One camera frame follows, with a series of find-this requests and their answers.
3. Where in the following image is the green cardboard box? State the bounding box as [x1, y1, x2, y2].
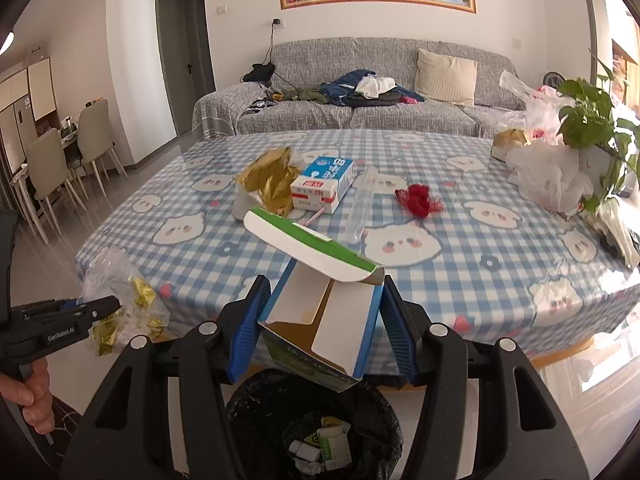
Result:
[243, 206, 386, 393]

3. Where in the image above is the clear bag with gold wrappers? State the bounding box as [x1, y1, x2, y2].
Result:
[80, 247, 172, 356]

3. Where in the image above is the dining table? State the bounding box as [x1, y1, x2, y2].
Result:
[10, 125, 83, 176]

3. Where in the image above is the black charging cable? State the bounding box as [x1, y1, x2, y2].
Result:
[267, 18, 282, 68]

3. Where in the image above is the black bin bag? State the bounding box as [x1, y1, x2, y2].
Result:
[226, 370, 404, 480]

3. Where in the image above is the red mesh net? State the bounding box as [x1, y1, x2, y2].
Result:
[395, 184, 446, 220]

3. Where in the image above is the grey door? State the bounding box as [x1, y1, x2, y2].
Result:
[156, 0, 206, 136]

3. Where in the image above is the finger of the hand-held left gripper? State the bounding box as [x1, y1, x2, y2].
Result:
[75, 296, 122, 335]
[12, 300, 86, 320]

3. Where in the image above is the white green medicine box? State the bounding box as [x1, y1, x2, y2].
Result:
[315, 427, 351, 461]

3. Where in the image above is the grey covered sofa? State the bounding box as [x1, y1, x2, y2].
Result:
[192, 37, 531, 141]

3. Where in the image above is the pile of clothes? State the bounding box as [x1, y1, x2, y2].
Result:
[320, 70, 426, 108]

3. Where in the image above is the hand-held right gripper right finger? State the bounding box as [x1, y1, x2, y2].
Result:
[377, 275, 591, 480]

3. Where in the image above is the beige dining chair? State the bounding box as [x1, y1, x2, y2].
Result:
[25, 127, 86, 241]
[77, 99, 128, 196]

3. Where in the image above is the white cloth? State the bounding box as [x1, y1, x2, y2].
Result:
[356, 76, 397, 100]

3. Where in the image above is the green potted plant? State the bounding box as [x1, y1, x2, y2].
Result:
[557, 52, 640, 213]

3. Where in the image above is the clear plastic bag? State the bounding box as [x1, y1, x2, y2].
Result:
[500, 71, 576, 133]

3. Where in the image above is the clear plastic sleeve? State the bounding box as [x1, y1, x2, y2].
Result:
[347, 167, 378, 241]

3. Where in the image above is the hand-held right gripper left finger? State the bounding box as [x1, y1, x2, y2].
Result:
[60, 275, 273, 480]

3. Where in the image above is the beige cardboard box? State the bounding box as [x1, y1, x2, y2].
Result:
[492, 129, 531, 161]

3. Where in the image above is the blue white milk carton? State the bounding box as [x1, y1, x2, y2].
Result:
[290, 155, 356, 215]

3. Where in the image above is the blue checked tablecloth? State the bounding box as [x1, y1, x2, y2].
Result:
[75, 129, 640, 361]

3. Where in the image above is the person's left hand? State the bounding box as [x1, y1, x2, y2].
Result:
[0, 357, 56, 436]

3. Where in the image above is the white cabinet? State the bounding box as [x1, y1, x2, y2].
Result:
[0, 57, 56, 171]

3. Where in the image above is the beige cushion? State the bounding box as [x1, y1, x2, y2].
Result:
[415, 48, 478, 107]

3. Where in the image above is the black mesh trash bin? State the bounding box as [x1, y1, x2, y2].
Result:
[225, 369, 405, 480]

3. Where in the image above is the olive green garment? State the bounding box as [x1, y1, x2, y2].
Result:
[285, 87, 333, 106]

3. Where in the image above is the gold foil paper bag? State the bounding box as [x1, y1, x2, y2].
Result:
[232, 146, 306, 222]

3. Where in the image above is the small white green box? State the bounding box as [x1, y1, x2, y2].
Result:
[289, 439, 323, 462]

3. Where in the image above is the white plastic bag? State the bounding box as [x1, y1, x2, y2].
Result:
[507, 142, 596, 211]
[595, 200, 640, 266]

